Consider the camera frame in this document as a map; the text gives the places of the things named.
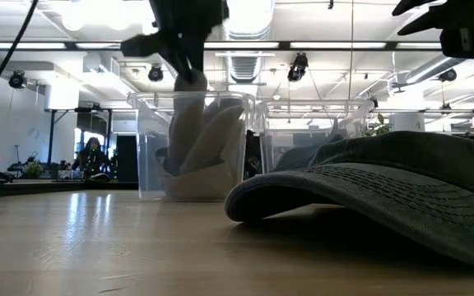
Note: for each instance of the clear plastic bin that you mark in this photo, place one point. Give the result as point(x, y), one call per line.
point(150, 144)
point(303, 119)

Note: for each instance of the small background plant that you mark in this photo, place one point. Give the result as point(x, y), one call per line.
point(33, 168)

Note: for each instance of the black metal table frame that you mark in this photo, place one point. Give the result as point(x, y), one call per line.
point(35, 189)

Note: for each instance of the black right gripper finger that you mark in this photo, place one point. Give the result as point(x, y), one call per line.
point(414, 6)
point(422, 25)

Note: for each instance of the small green potted plant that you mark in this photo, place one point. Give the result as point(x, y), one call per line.
point(379, 125)

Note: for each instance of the two-tone cap with dark brim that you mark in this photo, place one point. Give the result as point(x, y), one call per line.
point(385, 185)

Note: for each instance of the black hanging spotlight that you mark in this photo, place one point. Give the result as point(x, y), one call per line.
point(298, 67)
point(17, 79)
point(155, 73)
point(447, 75)

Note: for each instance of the beige bucket hat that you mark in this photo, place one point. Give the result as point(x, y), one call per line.
point(204, 164)

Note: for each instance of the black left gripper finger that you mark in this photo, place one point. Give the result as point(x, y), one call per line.
point(181, 61)
point(196, 57)

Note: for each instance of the black overhead beam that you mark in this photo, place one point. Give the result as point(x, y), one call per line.
point(97, 45)

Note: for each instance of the person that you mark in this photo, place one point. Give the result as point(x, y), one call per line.
point(92, 158)

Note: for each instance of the silver ceiling duct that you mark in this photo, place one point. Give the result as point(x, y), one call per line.
point(247, 37)

